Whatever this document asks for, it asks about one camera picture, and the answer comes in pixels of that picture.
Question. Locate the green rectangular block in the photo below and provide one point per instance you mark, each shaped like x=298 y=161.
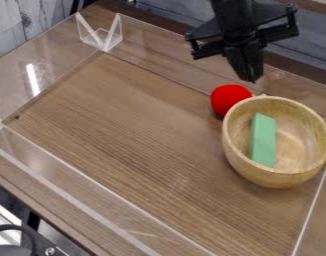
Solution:
x=264 y=140

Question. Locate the red ball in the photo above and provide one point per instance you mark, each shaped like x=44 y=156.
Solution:
x=226 y=96

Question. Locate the clear acrylic front wall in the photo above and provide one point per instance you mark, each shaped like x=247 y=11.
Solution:
x=101 y=220

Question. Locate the light wooden bowl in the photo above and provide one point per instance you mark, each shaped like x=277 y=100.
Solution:
x=300 y=141

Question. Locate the clear acrylic corner bracket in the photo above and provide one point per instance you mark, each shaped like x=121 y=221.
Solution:
x=101 y=38

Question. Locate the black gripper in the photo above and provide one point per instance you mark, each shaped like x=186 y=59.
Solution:
x=238 y=24

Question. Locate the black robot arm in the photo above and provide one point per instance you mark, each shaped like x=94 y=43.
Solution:
x=243 y=26

